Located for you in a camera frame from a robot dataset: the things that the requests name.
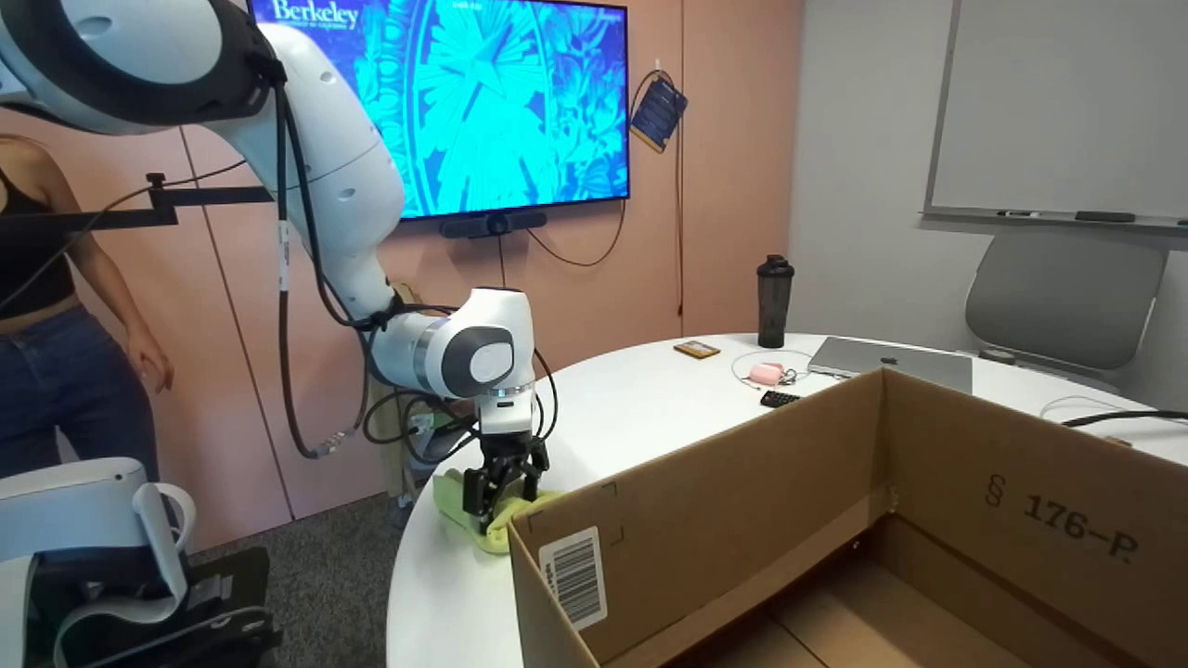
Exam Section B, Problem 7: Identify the wall television with blue picture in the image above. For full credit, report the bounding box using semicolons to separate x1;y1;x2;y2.
249;0;636;238

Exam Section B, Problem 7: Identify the yellow towel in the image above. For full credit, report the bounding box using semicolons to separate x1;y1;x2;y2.
431;467;570;559

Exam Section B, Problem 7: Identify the black drink bottle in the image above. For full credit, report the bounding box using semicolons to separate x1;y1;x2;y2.
755;253;797;353

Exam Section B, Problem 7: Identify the white curved plastic housing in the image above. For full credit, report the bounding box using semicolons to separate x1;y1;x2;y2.
0;453;196;668

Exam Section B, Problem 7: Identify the white wall whiteboard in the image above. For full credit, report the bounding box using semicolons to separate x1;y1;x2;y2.
925;0;1188;238

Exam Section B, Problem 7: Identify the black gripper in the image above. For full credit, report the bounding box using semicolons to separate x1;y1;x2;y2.
462;426;553;523

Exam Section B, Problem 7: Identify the black camera boom bar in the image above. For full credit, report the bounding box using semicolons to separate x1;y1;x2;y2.
0;171;279;238

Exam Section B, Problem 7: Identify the dark blue wall panel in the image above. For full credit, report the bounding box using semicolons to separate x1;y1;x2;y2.
628;69;696;153

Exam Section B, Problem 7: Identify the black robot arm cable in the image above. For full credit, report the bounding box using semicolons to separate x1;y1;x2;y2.
270;88;566;463

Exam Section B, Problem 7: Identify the black equipment cart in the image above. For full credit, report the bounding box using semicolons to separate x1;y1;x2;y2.
21;540;285;668

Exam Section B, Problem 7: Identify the silver closed laptop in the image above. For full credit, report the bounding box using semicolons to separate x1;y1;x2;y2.
811;333;980;396

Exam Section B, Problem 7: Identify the brown cardboard box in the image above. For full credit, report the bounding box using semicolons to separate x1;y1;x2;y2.
506;368;1188;668

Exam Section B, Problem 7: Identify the pink computer mouse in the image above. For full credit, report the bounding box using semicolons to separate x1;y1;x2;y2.
740;357;803;388

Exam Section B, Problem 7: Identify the person's bare forearm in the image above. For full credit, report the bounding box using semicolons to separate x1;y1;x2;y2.
68;233;178;401

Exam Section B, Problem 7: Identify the person in dark clothes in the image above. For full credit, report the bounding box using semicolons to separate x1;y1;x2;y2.
0;131;165;481

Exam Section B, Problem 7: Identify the black table cable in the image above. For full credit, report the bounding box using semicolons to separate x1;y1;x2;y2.
1062;404;1188;435

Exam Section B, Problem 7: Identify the grey office chair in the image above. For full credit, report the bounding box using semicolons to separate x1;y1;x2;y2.
963;228;1173;369

